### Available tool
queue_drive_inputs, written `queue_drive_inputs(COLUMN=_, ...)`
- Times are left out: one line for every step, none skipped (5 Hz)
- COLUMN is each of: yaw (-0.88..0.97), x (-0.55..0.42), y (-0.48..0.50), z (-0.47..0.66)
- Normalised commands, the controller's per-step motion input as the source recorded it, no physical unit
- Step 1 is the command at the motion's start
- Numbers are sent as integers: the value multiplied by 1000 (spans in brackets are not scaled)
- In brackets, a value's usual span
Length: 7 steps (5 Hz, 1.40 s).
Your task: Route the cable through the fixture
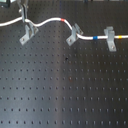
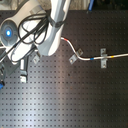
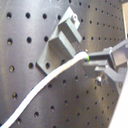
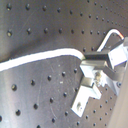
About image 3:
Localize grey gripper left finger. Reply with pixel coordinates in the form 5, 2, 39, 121
89, 39, 128, 66

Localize grey cable routing clip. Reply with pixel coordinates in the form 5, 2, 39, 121
37, 7, 82, 74

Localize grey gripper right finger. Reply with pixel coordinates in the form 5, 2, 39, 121
83, 61, 127, 92

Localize white braided cable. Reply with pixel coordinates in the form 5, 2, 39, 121
0, 51, 89, 128

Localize black perforated breadboard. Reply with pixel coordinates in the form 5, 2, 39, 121
0, 0, 125, 128

